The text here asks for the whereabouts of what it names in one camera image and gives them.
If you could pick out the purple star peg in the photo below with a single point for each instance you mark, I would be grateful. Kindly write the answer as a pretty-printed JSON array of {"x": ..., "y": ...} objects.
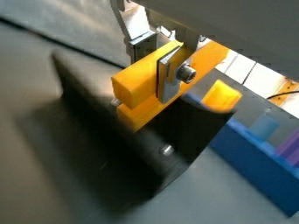
[{"x": 288, "y": 149}]

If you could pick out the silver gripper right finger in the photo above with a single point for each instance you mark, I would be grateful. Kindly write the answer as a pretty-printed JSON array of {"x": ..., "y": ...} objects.
[{"x": 174, "y": 67}]

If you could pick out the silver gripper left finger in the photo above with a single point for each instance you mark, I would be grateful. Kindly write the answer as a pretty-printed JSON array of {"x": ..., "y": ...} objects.
[{"x": 139, "y": 37}]

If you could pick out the light blue cylinder peg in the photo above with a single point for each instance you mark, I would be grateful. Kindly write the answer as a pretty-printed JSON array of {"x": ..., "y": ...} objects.
[{"x": 263, "y": 127}]

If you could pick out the yellow perforated rail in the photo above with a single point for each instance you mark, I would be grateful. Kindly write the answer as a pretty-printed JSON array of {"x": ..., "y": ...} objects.
[{"x": 288, "y": 88}]

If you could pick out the yellow notched block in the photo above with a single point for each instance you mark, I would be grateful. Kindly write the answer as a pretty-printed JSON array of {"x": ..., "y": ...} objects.
[{"x": 222, "y": 97}]

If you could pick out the long yellow double-square peg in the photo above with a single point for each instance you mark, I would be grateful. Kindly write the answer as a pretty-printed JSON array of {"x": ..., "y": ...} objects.
[{"x": 135, "y": 83}]

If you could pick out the black curved holder stand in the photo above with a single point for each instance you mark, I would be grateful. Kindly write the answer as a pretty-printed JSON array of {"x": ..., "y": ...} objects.
[{"x": 158, "y": 152}]

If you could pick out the blue peg board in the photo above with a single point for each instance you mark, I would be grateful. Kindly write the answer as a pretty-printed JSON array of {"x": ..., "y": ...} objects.
[{"x": 252, "y": 157}]

